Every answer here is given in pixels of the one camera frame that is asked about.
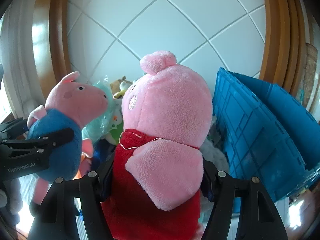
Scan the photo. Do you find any teal plush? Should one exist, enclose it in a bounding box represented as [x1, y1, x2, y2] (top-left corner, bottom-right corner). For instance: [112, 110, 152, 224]
[82, 77, 116, 144]

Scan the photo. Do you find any pig plush orange dress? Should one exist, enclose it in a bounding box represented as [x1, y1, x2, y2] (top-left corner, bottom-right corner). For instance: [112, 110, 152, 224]
[74, 138, 94, 179]

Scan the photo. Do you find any green frog plush pouch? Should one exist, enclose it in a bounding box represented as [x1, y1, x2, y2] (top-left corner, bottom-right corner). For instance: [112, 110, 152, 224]
[105, 122, 123, 145]

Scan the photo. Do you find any rolled patterned rug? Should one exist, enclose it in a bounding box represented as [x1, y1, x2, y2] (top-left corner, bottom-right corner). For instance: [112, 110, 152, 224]
[298, 43, 318, 108]

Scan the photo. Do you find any blue plastic storage crate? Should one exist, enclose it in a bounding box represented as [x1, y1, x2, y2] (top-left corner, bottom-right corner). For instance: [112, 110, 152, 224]
[213, 68, 319, 202]

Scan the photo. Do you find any pig plush blue shirt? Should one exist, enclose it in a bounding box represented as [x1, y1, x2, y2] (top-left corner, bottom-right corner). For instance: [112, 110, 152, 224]
[27, 72, 109, 215]

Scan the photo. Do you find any grey fluffy plush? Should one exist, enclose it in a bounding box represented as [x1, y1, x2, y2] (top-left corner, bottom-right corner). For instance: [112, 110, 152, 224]
[200, 138, 230, 174]

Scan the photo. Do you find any yellow banana dog plush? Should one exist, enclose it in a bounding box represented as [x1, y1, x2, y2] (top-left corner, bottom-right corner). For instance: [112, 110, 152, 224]
[110, 76, 133, 99]

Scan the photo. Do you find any pig plush red dress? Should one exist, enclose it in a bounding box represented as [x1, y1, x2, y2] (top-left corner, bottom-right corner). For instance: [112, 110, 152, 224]
[101, 51, 213, 239]

